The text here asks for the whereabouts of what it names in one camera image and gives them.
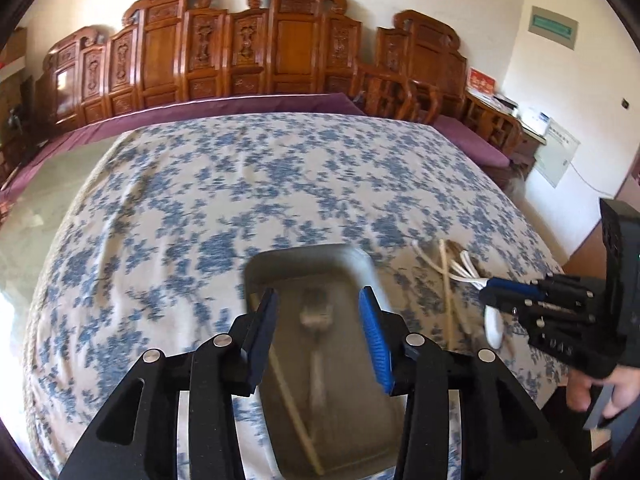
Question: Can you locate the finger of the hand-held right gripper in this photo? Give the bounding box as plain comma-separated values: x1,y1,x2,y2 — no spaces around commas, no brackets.
481,276,606,307
512,303,608,333

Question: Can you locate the white box on side table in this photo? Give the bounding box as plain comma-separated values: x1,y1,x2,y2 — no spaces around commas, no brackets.
517,105,551,133

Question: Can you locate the long purple seat cushion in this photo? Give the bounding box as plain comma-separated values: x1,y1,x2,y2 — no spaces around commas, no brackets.
0,92,368,201

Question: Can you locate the rectangular metal tray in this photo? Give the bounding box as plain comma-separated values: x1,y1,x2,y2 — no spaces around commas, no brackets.
243,244,408,478

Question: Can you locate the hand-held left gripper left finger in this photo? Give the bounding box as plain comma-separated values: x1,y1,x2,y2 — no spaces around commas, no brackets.
59,287,279,480

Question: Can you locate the long carved wooden sofa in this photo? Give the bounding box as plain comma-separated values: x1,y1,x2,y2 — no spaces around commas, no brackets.
35,0,363,133

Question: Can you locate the blue floral tablecloth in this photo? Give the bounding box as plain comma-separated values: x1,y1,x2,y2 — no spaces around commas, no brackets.
22,112,571,480

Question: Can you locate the white wall cable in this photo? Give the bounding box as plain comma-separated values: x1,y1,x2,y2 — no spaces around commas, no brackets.
570,160,617,199

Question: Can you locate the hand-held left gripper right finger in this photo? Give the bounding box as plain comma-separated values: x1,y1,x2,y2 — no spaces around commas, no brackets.
358,286,581,480

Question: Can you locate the red desk calendar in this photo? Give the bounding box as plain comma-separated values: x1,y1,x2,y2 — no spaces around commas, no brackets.
466,67,497,95

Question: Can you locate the short carved wooden sofa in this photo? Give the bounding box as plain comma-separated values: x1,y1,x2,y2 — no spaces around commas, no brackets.
350,10,526,161

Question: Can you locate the person's right hand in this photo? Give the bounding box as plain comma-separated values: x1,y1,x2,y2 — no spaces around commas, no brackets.
567,365,640,418

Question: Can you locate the short purple seat cushion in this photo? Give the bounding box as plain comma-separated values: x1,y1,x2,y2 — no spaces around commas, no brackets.
432,115,511,168

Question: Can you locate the wooden side table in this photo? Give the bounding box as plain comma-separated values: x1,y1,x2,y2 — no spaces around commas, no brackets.
514,127,546,163

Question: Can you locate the cardboard box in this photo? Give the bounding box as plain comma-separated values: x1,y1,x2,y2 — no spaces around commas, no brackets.
0,27,28,76

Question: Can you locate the metal fork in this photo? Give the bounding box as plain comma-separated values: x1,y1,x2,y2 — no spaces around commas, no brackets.
298,290,336,461

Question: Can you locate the grey wall electrical box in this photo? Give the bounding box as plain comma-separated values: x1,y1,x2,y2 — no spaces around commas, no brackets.
529,6,579,51

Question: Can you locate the wooden chopstick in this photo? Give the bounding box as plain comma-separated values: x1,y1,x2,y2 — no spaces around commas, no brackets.
439,239,471,352
269,350,327,476

